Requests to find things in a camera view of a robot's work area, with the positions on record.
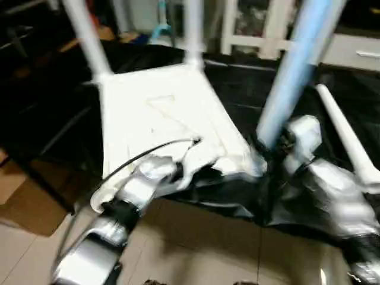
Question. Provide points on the white plastic table top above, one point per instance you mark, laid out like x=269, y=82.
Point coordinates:
x=160, y=113

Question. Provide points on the white glass-door cabinet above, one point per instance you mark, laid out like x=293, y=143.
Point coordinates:
x=261, y=27

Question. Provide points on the white drawer unit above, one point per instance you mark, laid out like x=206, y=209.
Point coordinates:
x=356, y=53

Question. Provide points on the teal and white pole tool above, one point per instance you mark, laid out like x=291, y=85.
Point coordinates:
x=160, y=27

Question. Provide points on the black mat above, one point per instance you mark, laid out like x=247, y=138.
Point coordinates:
x=59, y=107

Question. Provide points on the brown cardboard box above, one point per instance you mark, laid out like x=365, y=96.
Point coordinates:
x=21, y=196

